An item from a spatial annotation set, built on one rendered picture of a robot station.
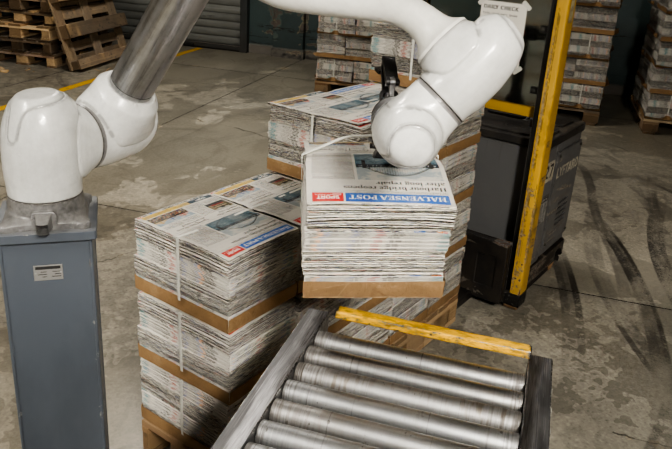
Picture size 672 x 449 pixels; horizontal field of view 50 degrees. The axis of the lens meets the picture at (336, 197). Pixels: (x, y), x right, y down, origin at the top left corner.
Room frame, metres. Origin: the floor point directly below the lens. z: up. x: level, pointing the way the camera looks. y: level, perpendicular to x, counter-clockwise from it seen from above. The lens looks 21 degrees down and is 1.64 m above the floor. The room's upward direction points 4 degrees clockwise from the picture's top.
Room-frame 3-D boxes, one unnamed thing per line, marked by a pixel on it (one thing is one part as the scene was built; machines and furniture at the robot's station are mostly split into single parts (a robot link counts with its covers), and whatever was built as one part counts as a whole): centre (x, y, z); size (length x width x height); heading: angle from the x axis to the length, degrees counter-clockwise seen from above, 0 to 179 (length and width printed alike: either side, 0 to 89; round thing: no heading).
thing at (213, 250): (2.22, 0.08, 0.42); 1.17 x 0.39 x 0.83; 145
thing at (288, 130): (2.33, 0.01, 0.95); 0.38 x 0.29 x 0.23; 55
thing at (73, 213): (1.43, 0.62, 1.03); 0.22 x 0.18 x 0.06; 18
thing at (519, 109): (3.20, -0.60, 0.92); 0.57 x 0.01 x 0.05; 55
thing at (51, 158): (1.46, 0.63, 1.17); 0.18 x 0.16 x 0.22; 155
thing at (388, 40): (2.81, -0.33, 0.65); 0.39 x 0.30 x 1.29; 55
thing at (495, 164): (3.47, -0.79, 0.40); 0.69 x 0.55 x 0.80; 55
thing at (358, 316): (1.38, -0.23, 0.81); 0.43 x 0.03 x 0.02; 74
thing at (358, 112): (2.34, 0.01, 1.06); 0.37 x 0.29 x 0.01; 55
